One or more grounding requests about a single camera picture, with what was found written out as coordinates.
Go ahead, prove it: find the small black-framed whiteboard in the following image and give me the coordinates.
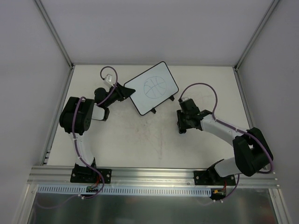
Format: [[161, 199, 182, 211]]
[[124, 61, 179, 116]]

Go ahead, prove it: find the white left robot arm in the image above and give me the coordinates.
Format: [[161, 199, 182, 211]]
[[59, 84, 135, 182]]

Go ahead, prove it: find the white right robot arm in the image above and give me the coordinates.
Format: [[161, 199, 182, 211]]
[[177, 98, 273, 185]]

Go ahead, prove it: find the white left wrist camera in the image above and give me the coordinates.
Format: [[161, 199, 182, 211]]
[[104, 74, 114, 88]]

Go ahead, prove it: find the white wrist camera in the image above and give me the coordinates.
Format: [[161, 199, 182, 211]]
[[181, 98, 189, 103], [104, 74, 114, 88]]

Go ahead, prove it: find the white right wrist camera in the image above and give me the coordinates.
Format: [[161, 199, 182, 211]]
[[181, 98, 189, 103]]

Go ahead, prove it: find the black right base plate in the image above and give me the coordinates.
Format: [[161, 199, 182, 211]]
[[193, 170, 236, 186]]

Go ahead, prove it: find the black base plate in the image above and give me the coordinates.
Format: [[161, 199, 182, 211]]
[[70, 166, 112, 184], [193, 170, 236, 186]]

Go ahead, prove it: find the right aluminium table edge rail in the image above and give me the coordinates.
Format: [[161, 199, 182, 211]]
[[233, 67, 254, 128]]

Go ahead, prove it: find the aluminium table edge rail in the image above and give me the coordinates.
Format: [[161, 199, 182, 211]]
[[233, 67, 254, 128], [38, 65, 75, 166]]

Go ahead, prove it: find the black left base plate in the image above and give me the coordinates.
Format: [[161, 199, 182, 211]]
[[70, 166, 112, 184]]

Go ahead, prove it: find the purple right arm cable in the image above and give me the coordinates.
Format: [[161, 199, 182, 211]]
[[181, 82, 274, 206]]

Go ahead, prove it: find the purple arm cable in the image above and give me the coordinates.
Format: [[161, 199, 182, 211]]
[[71, 66, 119, 210], [181, 82, 274, 206]]

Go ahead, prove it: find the left aluminium table edge rail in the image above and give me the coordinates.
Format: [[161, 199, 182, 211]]
[[38, 65, 75, 166]]

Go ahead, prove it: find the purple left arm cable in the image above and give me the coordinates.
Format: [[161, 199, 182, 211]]
[[71, 66, 119, 210]]

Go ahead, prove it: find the white slotted cable duct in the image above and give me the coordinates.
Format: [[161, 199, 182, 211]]
[[37, 185, 212, 197]]

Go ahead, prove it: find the aluminium mounting rail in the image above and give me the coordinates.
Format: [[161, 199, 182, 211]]
[[27, 166, 280, 189]]

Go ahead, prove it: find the left aluminium frame post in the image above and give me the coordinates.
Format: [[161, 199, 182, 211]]
[[33, 0, 73, 69]]

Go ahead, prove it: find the aluminium frame post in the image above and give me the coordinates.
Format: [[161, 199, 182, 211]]
[[33, 0, 73, 69], [234, 0, 280, 71]]

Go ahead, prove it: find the right aluminium frame post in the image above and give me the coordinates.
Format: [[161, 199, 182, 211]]
[[234, 0, 280, 71]]

